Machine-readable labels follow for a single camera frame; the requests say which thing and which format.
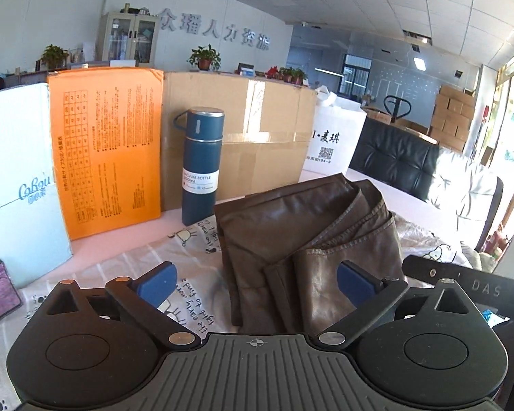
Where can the brown leather garment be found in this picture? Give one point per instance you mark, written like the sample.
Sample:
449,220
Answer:
291,231

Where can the grey glass door cabinet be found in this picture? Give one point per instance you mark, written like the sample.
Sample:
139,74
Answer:
128,38

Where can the white paper bag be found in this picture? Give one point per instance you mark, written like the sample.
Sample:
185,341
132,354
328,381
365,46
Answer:
332,141

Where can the orange cardboard box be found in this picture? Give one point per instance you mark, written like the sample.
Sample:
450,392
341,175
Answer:
107,150

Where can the cartoon dog printed blanket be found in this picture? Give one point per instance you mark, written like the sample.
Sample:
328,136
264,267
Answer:
124,261

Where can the brown cardboard box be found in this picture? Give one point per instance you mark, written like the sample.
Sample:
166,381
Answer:
261,137

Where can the dark blue vacuum bottle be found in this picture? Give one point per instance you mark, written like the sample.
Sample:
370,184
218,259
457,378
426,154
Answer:
201,158

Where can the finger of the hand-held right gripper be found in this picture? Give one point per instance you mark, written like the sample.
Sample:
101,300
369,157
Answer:
428,270

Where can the green potted plant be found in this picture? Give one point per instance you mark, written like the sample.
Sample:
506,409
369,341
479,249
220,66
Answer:
55,56
204,58

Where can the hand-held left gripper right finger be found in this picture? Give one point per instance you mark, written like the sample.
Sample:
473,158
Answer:
355,284

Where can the light blue cardboard box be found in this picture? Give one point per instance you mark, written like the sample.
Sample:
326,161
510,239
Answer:
15,171

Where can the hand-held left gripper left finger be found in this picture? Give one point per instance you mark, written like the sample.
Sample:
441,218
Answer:
156,284

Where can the silver wall lettering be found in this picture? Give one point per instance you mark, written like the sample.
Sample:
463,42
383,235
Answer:
214,30

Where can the red flowering potted plant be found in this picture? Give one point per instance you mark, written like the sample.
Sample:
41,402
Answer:
289,75

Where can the stack of cardboard boxes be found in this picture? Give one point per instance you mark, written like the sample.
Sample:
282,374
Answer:
452,117

